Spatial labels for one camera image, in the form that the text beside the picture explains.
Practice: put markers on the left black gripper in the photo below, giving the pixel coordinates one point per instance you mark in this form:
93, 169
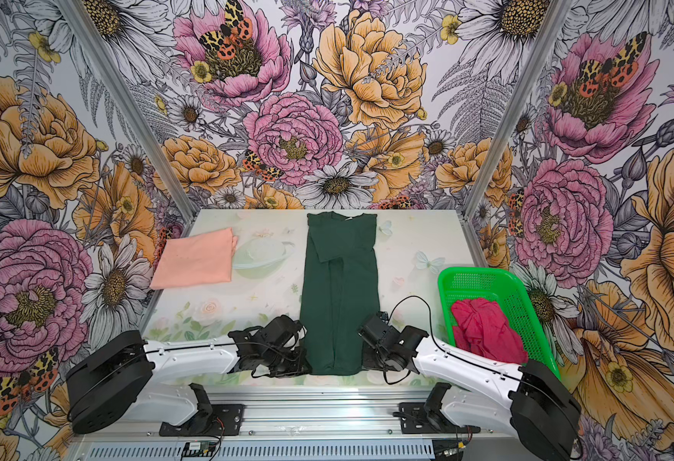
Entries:
294, 369

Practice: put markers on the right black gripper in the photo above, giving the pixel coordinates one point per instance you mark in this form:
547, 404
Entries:
368, 361

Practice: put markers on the dark green t-shirt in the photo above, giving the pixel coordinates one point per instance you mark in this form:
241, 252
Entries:
340, 290

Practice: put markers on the green plastic laundry basket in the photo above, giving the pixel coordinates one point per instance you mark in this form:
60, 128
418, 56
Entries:
500, 286

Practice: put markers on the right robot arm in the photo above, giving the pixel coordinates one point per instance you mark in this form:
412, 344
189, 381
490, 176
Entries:
526, 401

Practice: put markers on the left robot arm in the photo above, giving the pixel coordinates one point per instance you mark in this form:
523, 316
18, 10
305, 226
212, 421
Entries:
133, 379

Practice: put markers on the magenta t-shirt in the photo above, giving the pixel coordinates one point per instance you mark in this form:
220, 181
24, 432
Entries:
482, 329

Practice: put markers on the folded peach t-shirt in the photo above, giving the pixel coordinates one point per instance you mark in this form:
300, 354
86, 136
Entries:
196, 260

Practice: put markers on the small green circuit board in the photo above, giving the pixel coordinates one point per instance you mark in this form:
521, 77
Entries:
197, 450

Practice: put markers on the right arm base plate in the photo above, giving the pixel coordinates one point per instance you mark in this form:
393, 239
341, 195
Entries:
421, 418

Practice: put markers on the aluminium mounting rail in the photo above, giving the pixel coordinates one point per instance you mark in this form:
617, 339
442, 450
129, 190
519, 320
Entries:
307, 423

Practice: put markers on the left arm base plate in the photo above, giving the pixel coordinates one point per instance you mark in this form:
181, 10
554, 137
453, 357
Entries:
208, 421

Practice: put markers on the left aluminium frame post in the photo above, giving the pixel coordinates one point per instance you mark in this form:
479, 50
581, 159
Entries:
86, 34

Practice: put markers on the aluminium frame post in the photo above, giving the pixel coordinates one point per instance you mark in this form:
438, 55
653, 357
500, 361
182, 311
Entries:
86, 34
543, 46

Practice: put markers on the right aluminium frame post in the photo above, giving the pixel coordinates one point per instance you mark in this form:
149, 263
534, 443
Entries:
543, 46

